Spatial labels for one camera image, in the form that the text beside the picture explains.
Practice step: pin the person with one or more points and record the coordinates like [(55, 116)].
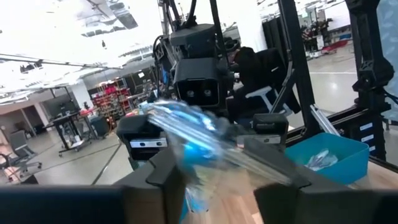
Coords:
[(261, 68)]

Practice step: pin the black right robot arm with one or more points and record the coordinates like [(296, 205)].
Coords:
[(192, 40)]

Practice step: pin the red storage shelves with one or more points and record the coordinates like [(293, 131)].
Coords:
[(112, 98)]

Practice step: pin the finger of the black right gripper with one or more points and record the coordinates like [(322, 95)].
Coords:
[(141, 127), (270, 127)]

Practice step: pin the purple toothbrush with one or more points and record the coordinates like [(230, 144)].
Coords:
[(321, 160)]

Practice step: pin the grey office chair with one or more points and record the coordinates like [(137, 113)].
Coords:
[(20, 149)]

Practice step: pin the small blue plastic bin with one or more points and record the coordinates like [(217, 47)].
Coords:
[(351, 168)]

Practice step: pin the black control box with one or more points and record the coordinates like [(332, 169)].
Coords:
[(368, 137)]

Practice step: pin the blue toothbrush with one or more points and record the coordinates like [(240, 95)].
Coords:
[(196, 151)]

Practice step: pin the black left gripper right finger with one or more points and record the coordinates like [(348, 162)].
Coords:
[(326, 208)]

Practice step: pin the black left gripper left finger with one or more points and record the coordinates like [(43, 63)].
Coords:
[(77, 205)]

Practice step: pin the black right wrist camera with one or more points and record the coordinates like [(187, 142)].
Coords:
[(202, 84)]

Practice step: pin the black rolling desk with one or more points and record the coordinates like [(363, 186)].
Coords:
[(70, 130)]

